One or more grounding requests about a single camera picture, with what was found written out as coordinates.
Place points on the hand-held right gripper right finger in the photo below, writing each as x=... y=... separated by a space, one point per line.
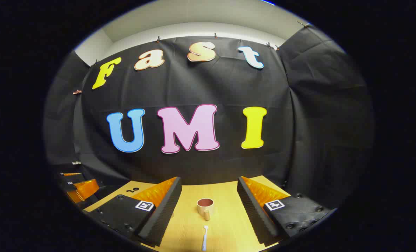
x=251 y=210

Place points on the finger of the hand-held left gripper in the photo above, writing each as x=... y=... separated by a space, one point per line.
x=74 y=179
x=87 y=189

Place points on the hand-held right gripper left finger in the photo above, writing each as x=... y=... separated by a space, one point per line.
x=166 y=210

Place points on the beige cup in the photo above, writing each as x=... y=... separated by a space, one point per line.
x=204 y=209

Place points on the white toothbrush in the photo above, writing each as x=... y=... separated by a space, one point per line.
x=204 y=239

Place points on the wooden desktop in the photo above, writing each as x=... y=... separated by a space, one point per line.
x=225 y=217

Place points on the black backdrop cloth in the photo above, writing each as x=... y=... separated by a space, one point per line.
x=201 y=87

